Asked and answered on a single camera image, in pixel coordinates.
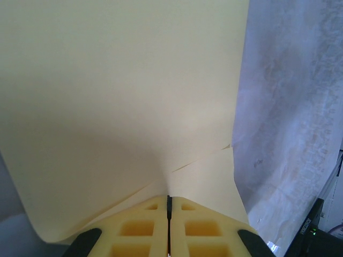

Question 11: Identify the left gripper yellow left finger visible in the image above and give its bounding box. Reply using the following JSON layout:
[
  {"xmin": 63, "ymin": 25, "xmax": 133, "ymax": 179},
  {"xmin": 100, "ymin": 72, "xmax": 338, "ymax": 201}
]
[{"xmin": 63, "ymin": 195, "xmax": 170, "ymax": 257}]

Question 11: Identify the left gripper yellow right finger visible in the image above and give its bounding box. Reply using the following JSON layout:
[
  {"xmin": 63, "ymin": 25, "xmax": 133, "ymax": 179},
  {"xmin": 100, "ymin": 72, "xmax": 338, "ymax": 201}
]
[{"xmin": 170, "ymin": 196, "xmax": 277, "ymax": 257}]

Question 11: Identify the yellow square paper sheet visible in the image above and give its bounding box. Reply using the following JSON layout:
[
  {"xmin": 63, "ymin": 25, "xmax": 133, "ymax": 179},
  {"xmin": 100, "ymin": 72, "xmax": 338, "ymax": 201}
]
[{"xmin": 0, "ymin": 0, "xmax": 250, "ymax": 245}]

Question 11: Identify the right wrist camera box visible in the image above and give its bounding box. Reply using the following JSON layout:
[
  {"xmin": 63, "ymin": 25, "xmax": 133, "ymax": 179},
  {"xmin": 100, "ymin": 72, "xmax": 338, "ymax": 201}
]
[{"xmin": 284, "ymin": 198, "xmax": 326, "ymax": 257}]

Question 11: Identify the aluminium side rail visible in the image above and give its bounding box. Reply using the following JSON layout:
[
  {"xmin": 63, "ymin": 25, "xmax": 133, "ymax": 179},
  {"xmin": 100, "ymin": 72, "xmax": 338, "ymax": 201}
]
[{"xmin": 320, "ymin": 154, "xmax": 343, "ymax": 207}]

